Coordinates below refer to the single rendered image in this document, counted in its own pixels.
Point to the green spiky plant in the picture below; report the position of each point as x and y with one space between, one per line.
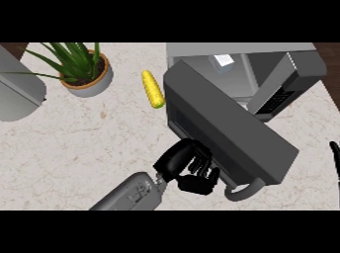
74 61

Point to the grey and orange plant pot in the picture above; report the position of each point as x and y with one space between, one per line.
97 82

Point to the white milk carton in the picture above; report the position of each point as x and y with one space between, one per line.
224 62

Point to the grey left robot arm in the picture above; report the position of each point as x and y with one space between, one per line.
129 196

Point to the grey microwave body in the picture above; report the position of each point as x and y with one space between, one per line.
293 79

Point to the dark grey microwave door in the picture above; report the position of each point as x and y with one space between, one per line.
225 131

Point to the pale grey rounded appliance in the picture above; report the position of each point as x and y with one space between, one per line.
6 89

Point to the yellow corn cob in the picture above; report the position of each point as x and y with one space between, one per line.
153 89

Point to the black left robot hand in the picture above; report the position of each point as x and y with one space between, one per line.
176 159

